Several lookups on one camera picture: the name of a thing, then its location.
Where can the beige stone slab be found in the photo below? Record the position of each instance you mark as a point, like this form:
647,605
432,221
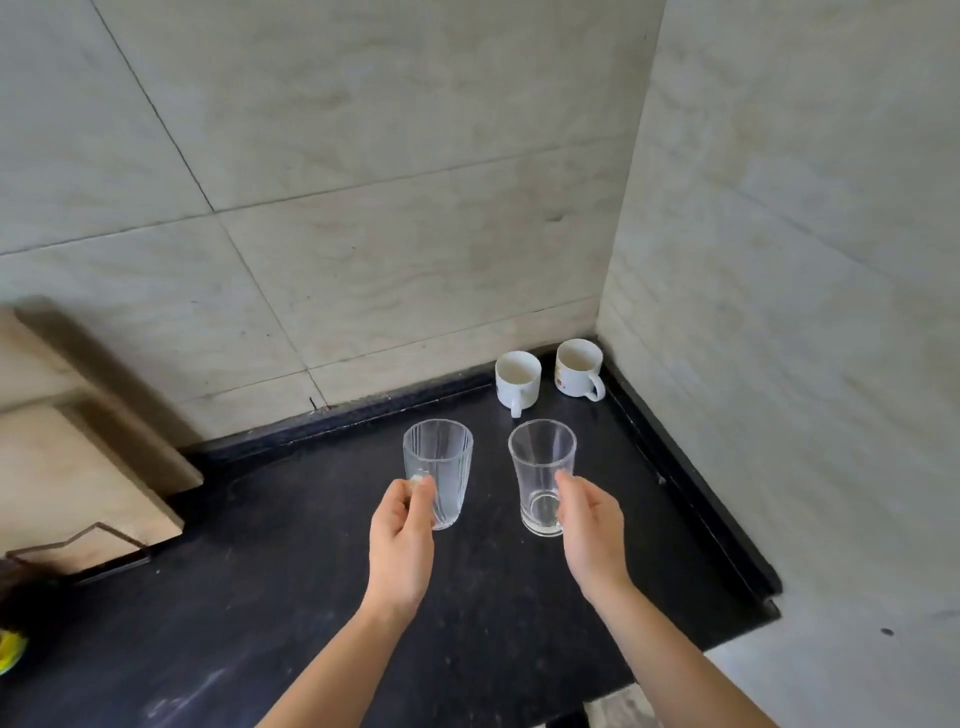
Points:
67,442

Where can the yellow green object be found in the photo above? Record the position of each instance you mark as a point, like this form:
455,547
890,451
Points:
9,651

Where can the person's left thumb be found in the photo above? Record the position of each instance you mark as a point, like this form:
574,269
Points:
424,499

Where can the white mug with print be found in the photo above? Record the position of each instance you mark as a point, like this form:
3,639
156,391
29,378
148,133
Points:
577,369

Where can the person's right forearm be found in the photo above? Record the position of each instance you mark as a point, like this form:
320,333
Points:
675,660

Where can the smooth clear drinking glass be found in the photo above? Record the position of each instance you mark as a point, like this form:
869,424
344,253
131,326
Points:
540,472

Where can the person's left hand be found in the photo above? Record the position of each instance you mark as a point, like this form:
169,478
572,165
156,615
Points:
399,551

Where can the plain white mug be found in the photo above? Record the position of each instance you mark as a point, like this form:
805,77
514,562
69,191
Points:
517,381

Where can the person's left forearm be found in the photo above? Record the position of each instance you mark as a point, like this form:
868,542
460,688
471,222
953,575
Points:
337,667

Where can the ribbed clear drinking glass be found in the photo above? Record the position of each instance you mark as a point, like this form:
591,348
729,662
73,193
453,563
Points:
442,469

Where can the person's right thumb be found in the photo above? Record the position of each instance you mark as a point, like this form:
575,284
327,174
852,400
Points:
566,499

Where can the person's right hand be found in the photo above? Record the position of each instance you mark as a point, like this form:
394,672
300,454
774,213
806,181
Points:
594,540

